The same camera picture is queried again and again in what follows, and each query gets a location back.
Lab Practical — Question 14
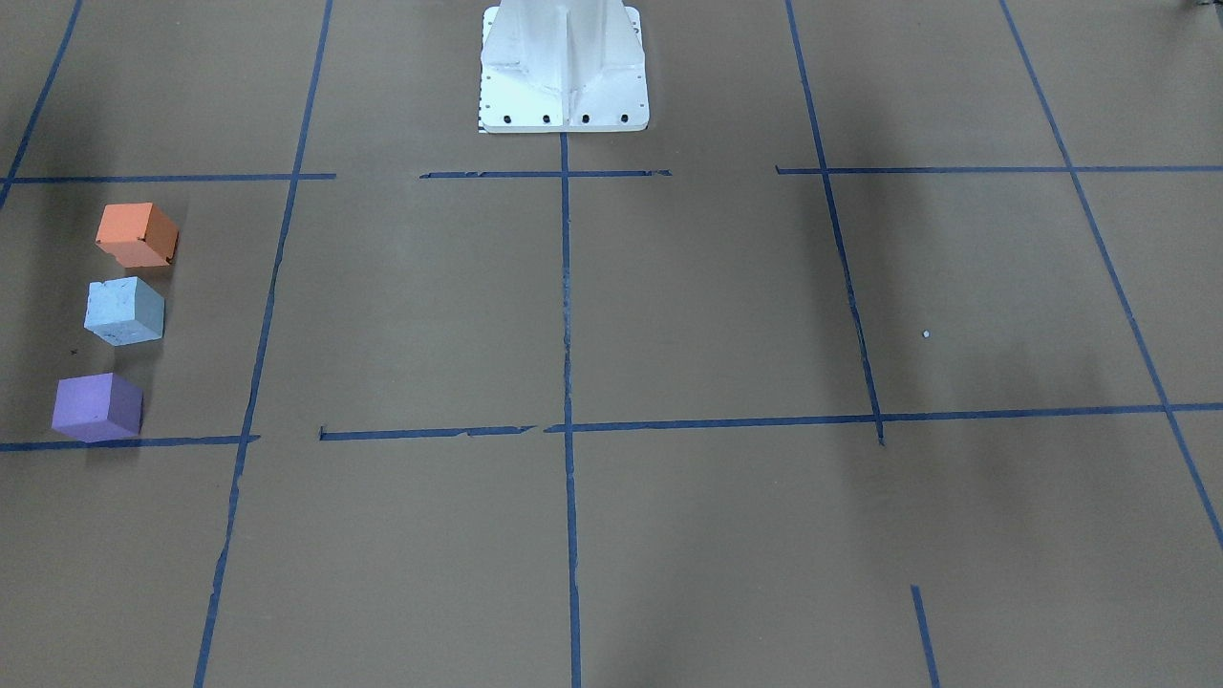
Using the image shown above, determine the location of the orange foam block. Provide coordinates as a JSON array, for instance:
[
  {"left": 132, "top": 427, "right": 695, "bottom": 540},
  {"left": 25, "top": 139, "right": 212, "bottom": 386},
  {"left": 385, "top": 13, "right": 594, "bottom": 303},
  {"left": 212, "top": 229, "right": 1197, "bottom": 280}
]
[{"left": 95, "top": 202, "right": 180, "bottom": 269}]

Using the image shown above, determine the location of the light blue foam block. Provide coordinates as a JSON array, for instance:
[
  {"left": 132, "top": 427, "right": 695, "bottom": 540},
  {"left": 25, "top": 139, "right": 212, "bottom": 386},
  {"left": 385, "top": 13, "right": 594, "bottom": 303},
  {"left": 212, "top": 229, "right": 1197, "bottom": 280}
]
[{"left": 83, "top": 277, "right": 165, "bottom": 347}]

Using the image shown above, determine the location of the purple foam block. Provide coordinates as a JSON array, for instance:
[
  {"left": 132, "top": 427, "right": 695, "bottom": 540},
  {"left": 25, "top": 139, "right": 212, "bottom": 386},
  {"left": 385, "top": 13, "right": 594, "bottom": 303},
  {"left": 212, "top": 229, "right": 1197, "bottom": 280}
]
[{"left": 50, "top": 371, "right": 143, "bottom": 444}]

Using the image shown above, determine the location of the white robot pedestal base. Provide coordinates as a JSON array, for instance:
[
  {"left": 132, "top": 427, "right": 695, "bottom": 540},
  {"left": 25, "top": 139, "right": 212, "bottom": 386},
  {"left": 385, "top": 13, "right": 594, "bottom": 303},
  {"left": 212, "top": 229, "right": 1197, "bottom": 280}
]
[{"left": 478, "top": 1, "right": 651, "bottom": 134}]

